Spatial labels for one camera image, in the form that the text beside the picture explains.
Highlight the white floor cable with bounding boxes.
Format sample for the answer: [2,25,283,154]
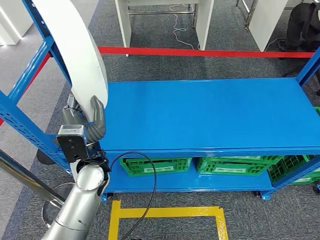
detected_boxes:
[263,37,287,52]
[169,3,201,51]

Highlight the yellow tape square outline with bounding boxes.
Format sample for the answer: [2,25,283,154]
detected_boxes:
[108,199,229,240]

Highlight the blue steel shelf rack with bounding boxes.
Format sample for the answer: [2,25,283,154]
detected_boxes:
[0,0,320,203]

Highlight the green plastic folding crate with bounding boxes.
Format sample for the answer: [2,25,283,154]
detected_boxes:
[291,167,320,186]
[266,154,317,183]
[119,157,192,177]
[195,155,285,176]

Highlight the white cabinet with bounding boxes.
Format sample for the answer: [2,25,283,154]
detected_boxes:
[0,0,35,46]

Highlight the chrome stanchion post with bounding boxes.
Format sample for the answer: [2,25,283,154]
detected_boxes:
[0,149,75,229]

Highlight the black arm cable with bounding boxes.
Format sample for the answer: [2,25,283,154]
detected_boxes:
[85,150,158,240]

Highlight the person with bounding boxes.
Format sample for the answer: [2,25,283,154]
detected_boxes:
[277,2,320,52]

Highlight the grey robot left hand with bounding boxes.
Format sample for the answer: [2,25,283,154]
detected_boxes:
[61,92,107,145]

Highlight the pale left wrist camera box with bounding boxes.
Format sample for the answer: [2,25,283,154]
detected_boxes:
[57,124,88,164]

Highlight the white desk with metal bars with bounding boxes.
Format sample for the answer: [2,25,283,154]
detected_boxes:
[114,0,215,57]
[235,0,320,52]

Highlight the white curved panel part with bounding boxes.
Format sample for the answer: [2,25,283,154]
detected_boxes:
[31,0,109,122]

